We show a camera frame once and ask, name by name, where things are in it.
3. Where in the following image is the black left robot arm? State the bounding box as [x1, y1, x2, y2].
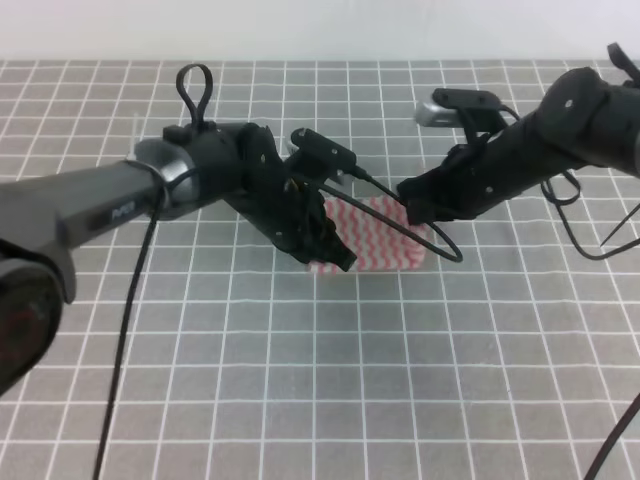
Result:
[1, 122, 356, 390]

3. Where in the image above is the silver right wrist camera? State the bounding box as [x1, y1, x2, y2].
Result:
[414, 88, 506, 132]

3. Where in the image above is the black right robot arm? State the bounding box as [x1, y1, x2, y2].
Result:
[397, 67, 639, 225]

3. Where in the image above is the pink white wavy striped towel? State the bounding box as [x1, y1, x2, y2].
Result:
[308, 196, 427, 274]

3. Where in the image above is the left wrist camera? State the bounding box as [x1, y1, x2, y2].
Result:
[284, 128, 357, 183]

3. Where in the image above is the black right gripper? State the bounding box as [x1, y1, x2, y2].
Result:
[397, 117, 549, 225]

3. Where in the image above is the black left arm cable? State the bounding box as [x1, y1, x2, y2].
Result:
[92, 169, 201, 480]

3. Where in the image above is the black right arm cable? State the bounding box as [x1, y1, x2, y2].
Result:
[539, 169, 640, 480]

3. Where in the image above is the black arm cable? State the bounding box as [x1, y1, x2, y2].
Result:
[539, 169, 640, 480]
[92, 169, 201, 480]

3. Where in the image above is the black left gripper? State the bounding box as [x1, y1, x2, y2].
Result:
[223, 123, 356, 272]

